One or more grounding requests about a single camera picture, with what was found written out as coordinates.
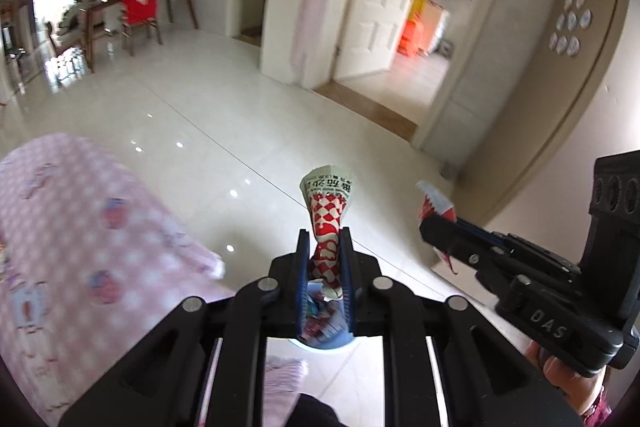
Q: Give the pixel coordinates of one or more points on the blue plastic bucket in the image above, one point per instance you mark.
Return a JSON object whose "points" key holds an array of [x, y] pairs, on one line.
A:
{"points": [[325, 341]]}

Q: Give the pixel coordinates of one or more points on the group of white wall plates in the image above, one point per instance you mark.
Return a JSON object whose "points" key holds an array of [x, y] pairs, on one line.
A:
{"points": [[572, 17]]}

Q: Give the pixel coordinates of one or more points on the red checked printed wrapper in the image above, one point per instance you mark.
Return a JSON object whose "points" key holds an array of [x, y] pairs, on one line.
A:
{"points": [[327, 217]]}

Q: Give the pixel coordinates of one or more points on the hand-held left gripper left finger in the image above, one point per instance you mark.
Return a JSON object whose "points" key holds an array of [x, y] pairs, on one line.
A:
{"points": [[301, 287]]}

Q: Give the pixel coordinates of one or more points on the pink floral door curtain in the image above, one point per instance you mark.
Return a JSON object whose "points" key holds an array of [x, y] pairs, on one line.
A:
{"points": [[312, 7]]}

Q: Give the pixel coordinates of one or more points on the red chair cover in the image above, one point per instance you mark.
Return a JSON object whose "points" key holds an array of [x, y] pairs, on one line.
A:
{"points": [[140, 2]]}

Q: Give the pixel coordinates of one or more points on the orange plastic stools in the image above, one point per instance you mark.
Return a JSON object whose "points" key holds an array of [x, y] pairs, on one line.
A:
{"points": [[411, 38]]}

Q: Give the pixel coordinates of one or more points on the person's right forearm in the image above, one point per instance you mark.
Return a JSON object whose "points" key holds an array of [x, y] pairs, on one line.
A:
{"points": [[597, 409]]}

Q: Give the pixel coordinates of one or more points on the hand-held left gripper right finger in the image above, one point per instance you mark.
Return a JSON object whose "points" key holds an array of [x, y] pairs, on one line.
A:
{"points": [[347, 287]]}

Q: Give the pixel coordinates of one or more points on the wooden dining table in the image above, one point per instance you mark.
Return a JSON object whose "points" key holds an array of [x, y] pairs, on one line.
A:
{"points": [[100, 7]]}

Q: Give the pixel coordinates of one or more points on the person's right hand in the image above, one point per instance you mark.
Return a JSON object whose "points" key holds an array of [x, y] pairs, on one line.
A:
{"points": [[565, 374]]}

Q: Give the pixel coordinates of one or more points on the white dresser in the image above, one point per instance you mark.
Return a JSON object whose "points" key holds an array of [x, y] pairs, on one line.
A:
{"points": [[440, 29]]}

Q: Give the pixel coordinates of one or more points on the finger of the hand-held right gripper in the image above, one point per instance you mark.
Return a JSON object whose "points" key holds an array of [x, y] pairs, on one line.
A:
{"points": [[465, 252], [530, 254]]}

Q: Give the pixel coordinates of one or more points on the person's dark trouser leg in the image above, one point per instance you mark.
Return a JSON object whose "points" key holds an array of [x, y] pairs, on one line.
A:
{"points": [[310, 412]]}

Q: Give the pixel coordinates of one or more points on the wooden chair with cover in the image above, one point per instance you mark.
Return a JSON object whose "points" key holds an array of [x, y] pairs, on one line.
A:
{"points": [[142, 27]]}

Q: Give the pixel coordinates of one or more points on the red white torn wrapper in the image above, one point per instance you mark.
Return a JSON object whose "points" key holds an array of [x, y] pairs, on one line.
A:
{"points": [[435, 207]]}

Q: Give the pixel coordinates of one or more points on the pink checked tablecloth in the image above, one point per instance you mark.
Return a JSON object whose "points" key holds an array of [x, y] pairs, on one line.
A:
{"points": [[75, 257]]}

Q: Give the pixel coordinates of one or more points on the bare wooden chair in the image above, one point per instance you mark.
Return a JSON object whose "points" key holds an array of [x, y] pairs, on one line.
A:
{"points": [[65, 42]]}

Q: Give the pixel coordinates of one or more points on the yellow plastic item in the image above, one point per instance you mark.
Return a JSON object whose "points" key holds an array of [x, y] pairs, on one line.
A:
{"points": [[417, 4]]}

